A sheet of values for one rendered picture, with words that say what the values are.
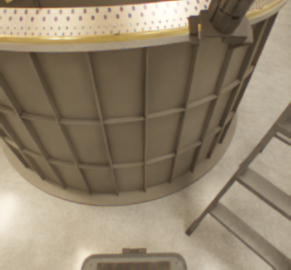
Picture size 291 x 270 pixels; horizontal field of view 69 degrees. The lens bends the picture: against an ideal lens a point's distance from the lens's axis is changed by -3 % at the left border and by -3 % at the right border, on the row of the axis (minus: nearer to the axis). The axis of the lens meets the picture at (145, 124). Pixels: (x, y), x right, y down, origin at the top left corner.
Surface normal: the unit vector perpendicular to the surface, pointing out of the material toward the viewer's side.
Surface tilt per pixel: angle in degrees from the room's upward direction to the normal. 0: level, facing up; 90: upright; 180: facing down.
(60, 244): 0
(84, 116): 90
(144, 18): 43
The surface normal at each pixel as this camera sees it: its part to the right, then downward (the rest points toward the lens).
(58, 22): 0.00, 0.03
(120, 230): 0.00, -0.66
